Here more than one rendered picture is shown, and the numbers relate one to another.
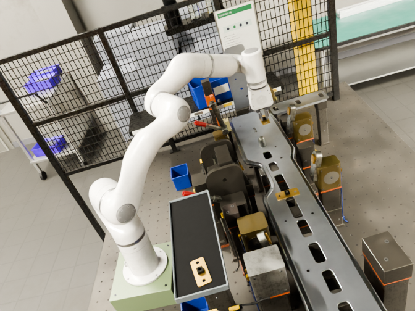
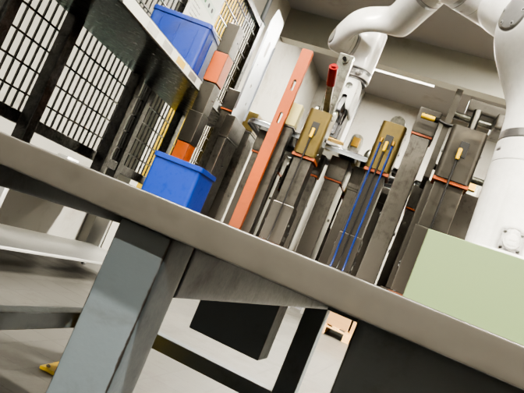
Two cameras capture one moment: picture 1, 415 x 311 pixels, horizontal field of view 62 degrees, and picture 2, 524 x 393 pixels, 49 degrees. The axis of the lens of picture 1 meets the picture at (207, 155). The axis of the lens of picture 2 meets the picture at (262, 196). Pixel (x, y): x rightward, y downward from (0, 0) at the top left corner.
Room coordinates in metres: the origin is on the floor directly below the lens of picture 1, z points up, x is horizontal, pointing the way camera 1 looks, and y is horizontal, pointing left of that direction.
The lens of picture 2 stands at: (1.17, 1.27, 0.69)
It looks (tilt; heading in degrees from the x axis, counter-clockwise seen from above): 5 degrees up; 282
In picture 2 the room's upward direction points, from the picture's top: 23 degrees clockwise
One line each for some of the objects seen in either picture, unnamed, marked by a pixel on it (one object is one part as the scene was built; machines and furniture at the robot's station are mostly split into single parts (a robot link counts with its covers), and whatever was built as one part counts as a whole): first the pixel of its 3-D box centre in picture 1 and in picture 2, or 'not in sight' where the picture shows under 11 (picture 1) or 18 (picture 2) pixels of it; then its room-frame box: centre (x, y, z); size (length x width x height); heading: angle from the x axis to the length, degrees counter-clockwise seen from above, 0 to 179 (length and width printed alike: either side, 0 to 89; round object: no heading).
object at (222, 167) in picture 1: (231, 202); (456, 205); (1.03, -0.03, 0.94); 0.18 x 0.13 x 0.49; 177
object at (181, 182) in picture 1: (181, 176); (178, 184); (1.57, 0.18, 0.74); 0.11 x 0.10 x 0.09; 177
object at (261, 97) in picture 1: (259, 94); (347, 97); (1.38, -0.31, 1.18); 0.10 x 0.07 x 0.11; 87
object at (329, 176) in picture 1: (332, 194); not in sight; (0.97, -0.43, 0.87); 0.12 x 0.07 x 0.35; 87
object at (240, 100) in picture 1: (239, 78); (259, 67); (1.65, -0.28, 1.17); 0.12 x 0.01 x 0.34; 87
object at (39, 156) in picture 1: (53, 119); not in sight; (3.67, 1.50, 0.49); 1.05 x 0.61 x 0.99; 179
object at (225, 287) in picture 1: (194, 238); not in sight; (0.70, 0.11, 1.16); 0.37 x 0.14 x 0.02; 177
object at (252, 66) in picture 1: (252, 65); (364, 51); (1.39, -0.30, 1.33); 0.09 x 0.08 x 0.13; 29
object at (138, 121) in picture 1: (203, 102); (161, 70); (1.83, -0.07, 1.01); 0.90 x 0.22 x 0.03; 87
